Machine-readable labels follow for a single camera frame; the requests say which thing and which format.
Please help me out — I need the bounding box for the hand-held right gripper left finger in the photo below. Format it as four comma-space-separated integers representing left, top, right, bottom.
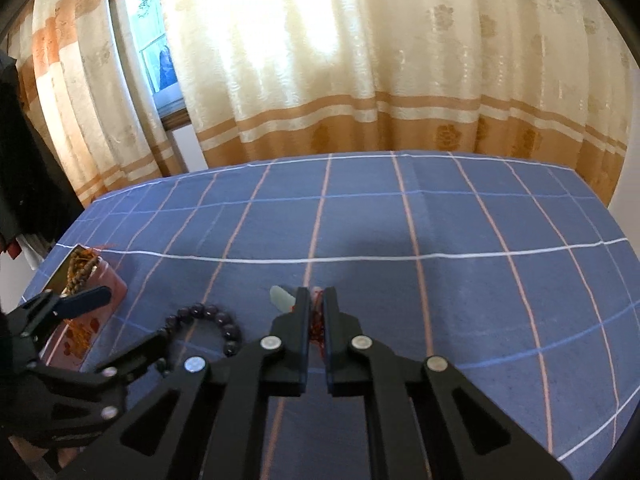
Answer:
65, 287, 312, 480

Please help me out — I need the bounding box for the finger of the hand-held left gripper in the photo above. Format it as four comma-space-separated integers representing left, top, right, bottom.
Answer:
0, 286, 113, 362
92, 332, 172, 388

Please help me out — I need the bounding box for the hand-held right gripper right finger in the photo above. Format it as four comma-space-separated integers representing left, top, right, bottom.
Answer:
322, 287, 574, 480

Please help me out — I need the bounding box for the rectangular tin box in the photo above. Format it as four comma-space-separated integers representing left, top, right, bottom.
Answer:
42, 244, 129, 374

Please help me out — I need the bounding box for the wooden bead bracelet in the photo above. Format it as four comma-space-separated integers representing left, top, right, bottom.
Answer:
62, 248, 105, 297

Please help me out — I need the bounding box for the jade pendant with red string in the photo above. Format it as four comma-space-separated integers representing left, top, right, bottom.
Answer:
268, 284, 329, 357

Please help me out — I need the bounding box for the purple bead bracelet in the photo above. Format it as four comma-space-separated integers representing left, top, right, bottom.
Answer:
159, 302, 245, 362

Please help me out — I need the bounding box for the narrow cream orange curtain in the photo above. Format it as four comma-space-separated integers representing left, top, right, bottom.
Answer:
29, 0, 190, 207

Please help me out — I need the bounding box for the window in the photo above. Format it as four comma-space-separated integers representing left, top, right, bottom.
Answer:
119, 0, 190, 127

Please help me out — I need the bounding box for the wide cream orange curtain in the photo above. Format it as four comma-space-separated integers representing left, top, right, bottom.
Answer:
154, 0, 632, 207

